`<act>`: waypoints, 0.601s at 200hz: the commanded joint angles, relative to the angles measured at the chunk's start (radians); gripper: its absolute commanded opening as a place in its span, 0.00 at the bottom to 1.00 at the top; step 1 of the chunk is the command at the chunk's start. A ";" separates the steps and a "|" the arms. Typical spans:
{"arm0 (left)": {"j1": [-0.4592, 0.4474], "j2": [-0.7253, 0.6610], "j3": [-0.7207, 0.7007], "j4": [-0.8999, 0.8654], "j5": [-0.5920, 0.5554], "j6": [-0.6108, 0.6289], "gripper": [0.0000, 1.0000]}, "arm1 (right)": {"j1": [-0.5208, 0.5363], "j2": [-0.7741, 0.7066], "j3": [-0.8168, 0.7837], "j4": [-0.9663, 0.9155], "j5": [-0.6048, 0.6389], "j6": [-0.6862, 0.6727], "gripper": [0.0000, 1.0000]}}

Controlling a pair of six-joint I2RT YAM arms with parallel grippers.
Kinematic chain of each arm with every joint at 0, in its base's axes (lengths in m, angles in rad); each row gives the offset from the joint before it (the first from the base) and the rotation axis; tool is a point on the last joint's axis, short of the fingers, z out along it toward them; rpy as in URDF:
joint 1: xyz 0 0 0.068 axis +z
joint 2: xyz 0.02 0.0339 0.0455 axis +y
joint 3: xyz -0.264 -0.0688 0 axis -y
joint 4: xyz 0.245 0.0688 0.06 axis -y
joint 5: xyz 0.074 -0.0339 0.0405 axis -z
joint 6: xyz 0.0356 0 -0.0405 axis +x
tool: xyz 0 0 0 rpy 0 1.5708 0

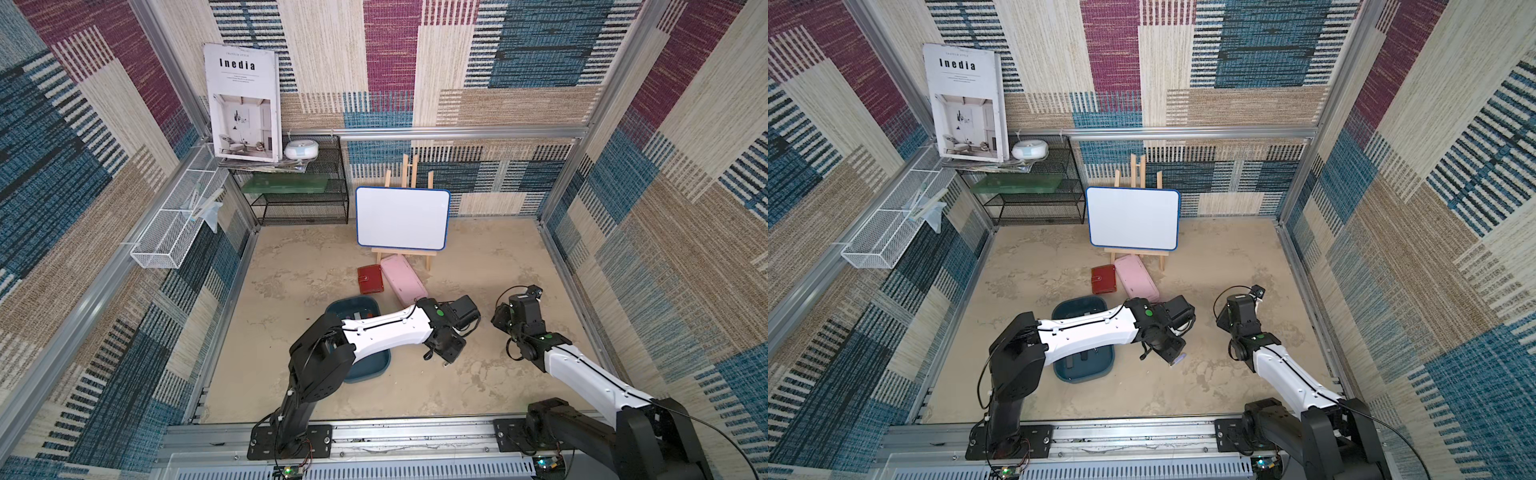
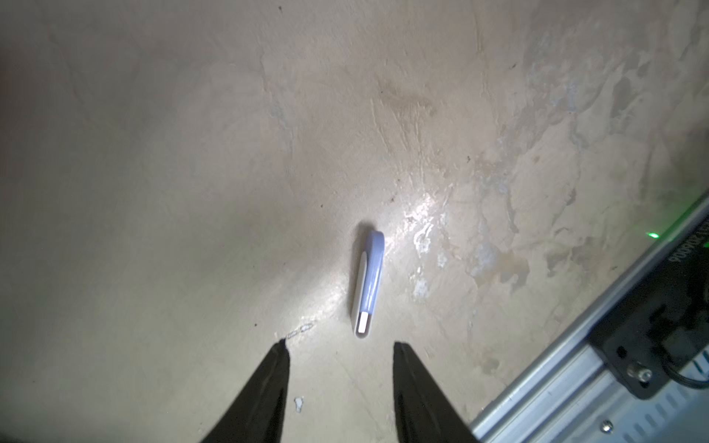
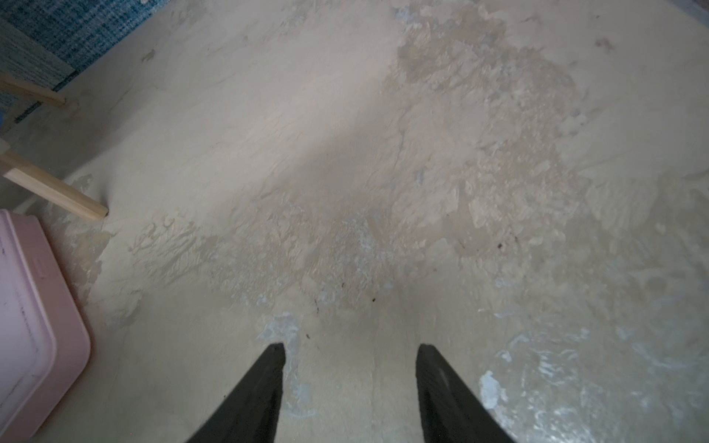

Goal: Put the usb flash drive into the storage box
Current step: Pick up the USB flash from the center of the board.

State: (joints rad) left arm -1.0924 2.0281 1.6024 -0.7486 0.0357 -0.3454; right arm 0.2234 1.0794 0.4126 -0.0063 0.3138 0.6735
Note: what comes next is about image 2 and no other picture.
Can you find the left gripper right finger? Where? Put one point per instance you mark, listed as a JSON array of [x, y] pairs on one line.
[[422, 412]]

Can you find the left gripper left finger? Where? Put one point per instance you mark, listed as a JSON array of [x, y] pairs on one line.
[[257, 413]]

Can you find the aluminium front rail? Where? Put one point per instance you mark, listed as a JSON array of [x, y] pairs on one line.
[[569, 395]]

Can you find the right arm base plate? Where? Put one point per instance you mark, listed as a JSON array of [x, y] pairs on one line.
[[661, 324]]

